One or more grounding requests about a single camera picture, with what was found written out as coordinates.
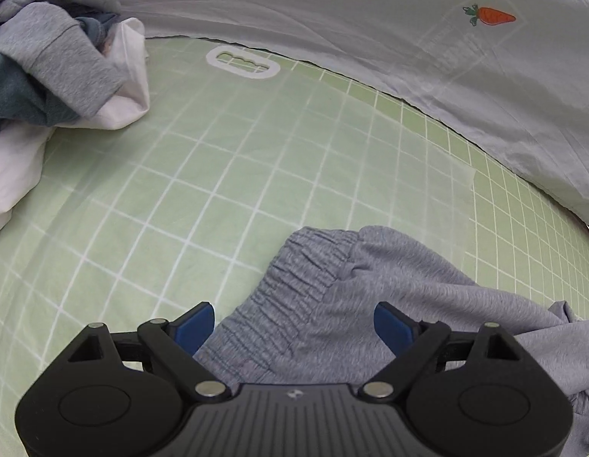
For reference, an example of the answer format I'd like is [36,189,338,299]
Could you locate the teal garment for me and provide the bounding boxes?
[0,52,81,129]

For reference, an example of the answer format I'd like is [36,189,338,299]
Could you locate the grey sweatshirt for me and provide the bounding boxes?
[0,0,126,120]

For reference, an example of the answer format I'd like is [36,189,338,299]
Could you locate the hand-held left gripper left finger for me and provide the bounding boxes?
[66,301,231,398]

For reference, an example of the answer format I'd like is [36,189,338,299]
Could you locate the green grid cutting mat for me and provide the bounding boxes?
[0,35,589,457]

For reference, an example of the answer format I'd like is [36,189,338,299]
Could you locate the grey pants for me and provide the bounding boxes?
[192,226,589,420]

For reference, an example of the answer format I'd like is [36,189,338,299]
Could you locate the white garment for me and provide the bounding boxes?
[0,18,151,241]

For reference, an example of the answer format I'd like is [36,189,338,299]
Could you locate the grey carrot print quilt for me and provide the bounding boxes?
[66,0,589,229]

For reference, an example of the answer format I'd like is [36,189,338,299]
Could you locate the dark blue garment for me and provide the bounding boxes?
[75,12,121,52]

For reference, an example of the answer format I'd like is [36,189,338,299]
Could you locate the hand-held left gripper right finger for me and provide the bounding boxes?
[359,301,533,398]

